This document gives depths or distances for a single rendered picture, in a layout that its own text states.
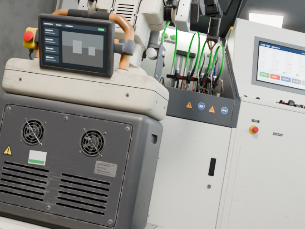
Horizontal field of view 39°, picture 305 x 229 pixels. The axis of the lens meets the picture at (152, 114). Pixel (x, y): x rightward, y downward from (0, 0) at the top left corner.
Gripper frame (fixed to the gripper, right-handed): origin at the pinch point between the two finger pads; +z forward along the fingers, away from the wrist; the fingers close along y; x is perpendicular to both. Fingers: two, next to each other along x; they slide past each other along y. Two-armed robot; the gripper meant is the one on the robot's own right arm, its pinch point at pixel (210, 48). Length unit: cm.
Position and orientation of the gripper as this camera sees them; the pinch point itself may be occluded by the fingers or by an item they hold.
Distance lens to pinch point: 247.9
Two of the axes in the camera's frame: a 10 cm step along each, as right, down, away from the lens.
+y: 2.0, -6.1, 7.7
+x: -9.8, -1.7, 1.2
